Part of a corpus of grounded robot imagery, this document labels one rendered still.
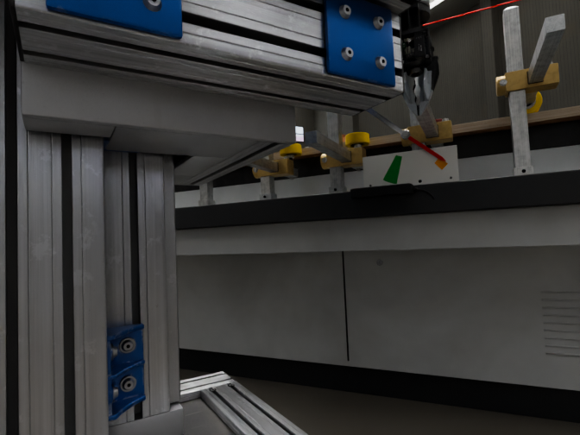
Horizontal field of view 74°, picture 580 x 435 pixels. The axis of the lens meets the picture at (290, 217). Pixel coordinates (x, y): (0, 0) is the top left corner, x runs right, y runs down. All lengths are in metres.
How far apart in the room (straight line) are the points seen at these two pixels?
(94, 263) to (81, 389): 0.12
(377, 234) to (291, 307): 0.52
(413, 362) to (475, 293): 0.31
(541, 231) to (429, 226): 0.27
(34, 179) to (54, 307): 0.12
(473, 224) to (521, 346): 0.43
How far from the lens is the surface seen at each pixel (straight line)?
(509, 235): 1.16
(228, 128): 0.43
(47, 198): 0.44
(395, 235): 1.17
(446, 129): 1.16
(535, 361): 1.42
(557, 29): 0.94
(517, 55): 1.23
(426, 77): 0.89
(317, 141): 0.94
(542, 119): 1.36
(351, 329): 1.46
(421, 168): 1.15
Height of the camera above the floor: 0.57
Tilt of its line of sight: 3 degrees up
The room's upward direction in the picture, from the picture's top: 3 degrees counter-clockwise
